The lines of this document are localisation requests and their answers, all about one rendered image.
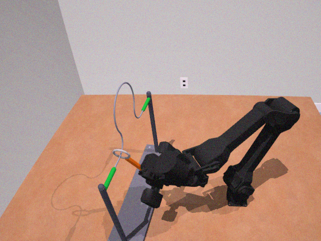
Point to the orange handle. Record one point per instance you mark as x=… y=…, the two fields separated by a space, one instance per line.
x=129 y=159

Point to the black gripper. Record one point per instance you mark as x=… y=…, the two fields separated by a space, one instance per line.
x=151 y=196

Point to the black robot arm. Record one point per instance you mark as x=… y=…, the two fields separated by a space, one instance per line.
x=278 y=115

